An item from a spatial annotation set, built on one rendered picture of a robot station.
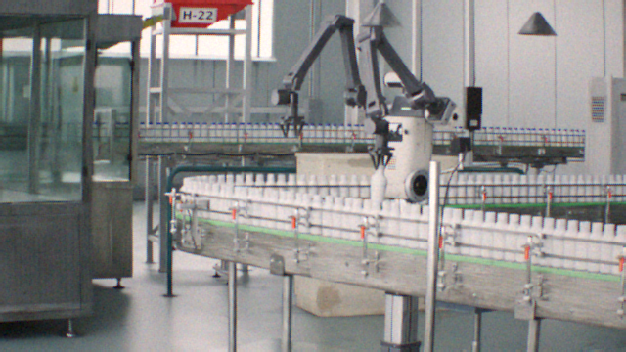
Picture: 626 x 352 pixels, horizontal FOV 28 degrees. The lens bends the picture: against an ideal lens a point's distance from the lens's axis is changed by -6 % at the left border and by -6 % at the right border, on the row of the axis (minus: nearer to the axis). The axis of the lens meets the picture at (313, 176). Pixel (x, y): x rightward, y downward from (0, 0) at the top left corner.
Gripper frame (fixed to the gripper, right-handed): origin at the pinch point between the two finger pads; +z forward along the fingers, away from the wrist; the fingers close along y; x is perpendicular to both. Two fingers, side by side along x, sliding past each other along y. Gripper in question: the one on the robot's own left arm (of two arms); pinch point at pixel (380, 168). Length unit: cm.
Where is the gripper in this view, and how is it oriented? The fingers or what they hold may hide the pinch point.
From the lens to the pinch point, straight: 546.2
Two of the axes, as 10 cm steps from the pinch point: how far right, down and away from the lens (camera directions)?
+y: 8.3, 0.0, 5.6
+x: -5.6, -1.2, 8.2
